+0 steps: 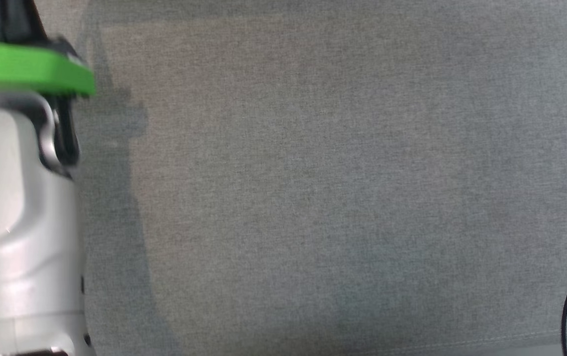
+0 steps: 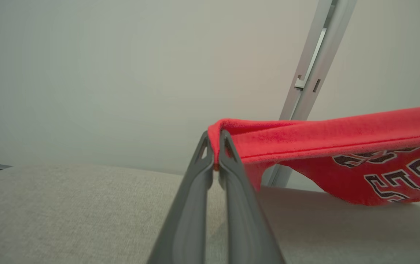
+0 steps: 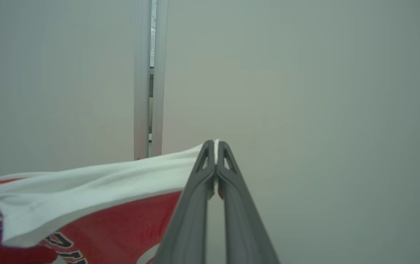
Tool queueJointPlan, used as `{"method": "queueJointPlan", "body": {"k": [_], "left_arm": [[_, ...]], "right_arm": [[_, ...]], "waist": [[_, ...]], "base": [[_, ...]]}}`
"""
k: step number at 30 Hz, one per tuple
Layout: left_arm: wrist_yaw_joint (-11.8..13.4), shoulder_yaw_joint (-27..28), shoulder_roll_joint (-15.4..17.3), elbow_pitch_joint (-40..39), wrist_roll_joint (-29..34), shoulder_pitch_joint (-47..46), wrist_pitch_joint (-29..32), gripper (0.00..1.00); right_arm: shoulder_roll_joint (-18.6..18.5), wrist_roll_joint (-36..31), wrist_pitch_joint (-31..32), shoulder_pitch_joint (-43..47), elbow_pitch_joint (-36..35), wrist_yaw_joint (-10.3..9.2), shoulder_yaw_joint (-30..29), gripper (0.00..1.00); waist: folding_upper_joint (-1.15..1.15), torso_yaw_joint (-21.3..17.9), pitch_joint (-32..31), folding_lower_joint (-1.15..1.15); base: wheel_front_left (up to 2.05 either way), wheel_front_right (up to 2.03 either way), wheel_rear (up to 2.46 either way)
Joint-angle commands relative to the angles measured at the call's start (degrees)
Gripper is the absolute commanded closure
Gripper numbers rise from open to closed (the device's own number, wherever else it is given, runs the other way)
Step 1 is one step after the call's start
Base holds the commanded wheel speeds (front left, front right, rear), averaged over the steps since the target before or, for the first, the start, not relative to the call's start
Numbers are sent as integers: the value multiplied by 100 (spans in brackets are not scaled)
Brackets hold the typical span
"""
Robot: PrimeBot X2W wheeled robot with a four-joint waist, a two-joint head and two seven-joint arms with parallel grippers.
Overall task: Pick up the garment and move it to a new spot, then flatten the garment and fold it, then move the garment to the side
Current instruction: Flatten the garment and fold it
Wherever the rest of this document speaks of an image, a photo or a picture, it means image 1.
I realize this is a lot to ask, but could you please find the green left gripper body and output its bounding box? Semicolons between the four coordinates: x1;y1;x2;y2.
0;37;97;97

